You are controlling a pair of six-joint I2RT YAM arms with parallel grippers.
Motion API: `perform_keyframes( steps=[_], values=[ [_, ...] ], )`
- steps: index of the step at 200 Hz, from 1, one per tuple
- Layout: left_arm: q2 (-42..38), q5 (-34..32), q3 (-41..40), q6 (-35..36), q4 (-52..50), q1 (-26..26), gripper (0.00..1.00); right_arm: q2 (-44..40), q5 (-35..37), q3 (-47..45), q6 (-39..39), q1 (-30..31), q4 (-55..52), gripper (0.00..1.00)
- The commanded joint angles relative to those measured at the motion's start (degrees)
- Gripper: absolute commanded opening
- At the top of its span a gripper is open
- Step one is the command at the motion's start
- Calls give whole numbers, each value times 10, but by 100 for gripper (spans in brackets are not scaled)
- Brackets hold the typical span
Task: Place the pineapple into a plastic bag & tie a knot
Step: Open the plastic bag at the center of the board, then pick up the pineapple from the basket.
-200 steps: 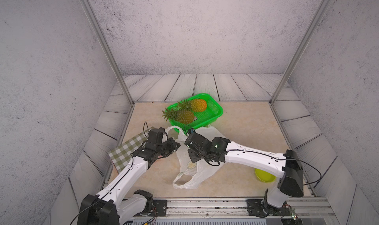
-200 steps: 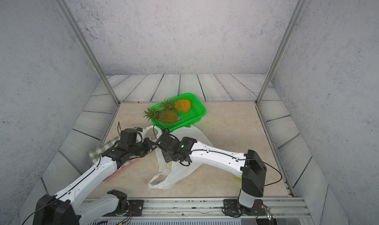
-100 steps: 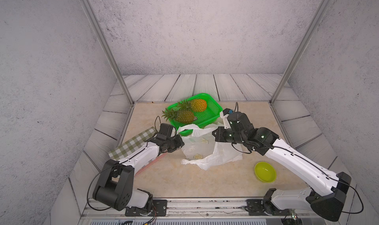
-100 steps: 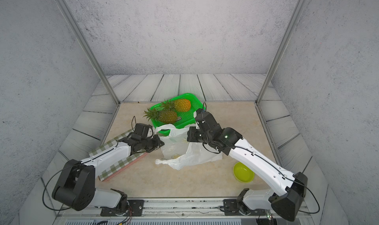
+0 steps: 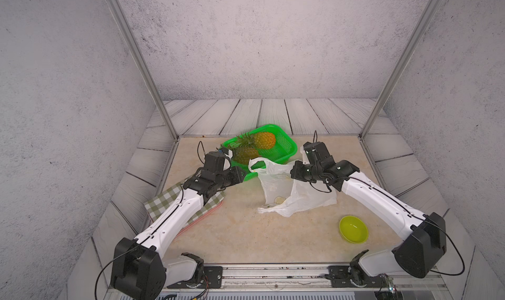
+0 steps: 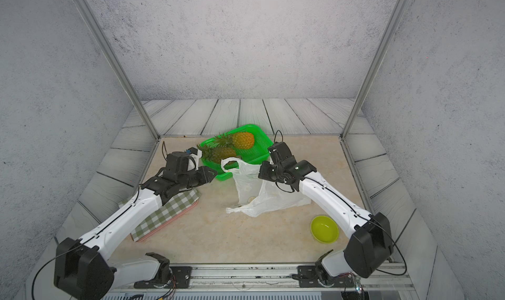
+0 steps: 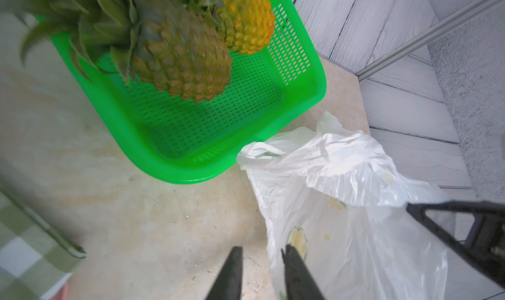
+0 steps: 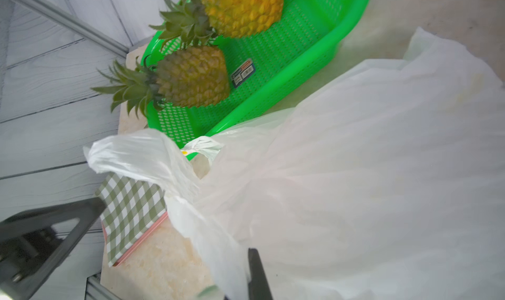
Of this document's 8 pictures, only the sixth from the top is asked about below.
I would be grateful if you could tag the green perforated plastic basket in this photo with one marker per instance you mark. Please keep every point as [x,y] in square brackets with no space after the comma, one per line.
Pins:
[255,155]

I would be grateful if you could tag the green checkered cloth mat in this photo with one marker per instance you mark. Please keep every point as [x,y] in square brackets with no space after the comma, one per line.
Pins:
[176,207]

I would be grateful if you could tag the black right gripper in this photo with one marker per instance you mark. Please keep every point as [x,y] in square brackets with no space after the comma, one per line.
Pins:
[263,173]

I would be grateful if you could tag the right metal frame post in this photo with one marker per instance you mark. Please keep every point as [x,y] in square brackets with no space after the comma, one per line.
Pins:
[386,39]

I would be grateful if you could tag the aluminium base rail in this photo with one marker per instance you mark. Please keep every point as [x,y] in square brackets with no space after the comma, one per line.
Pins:
[276,281]

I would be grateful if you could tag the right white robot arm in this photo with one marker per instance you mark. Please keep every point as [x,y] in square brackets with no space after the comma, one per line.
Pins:
[370,241]

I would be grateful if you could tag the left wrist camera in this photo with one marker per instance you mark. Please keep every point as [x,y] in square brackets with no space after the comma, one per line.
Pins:
[195,155]

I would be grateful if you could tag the left metal frame post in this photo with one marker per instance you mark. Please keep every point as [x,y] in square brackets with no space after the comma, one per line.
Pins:
[94,27]

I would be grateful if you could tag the white plastic bag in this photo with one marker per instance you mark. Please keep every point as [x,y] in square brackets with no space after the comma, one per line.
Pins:
[258,196]

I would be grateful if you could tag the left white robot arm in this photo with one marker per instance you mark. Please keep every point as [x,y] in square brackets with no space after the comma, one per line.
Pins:
[82,267]

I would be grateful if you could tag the lime green bowl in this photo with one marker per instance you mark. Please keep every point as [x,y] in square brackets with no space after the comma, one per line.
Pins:
[324,229]

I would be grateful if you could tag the pineapple with dark crown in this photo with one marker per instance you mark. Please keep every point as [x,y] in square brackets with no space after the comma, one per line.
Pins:
[217,154]

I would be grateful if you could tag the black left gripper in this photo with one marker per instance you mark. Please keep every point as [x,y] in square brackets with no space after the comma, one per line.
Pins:
[206,177]

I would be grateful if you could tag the metal frame post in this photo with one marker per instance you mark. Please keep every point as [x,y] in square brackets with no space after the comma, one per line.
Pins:
[386,39]
[94,27]

